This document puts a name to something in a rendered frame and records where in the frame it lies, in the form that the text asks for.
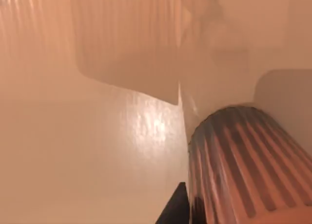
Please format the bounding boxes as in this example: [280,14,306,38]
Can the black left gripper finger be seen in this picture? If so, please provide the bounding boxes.
[156,182,191,224]

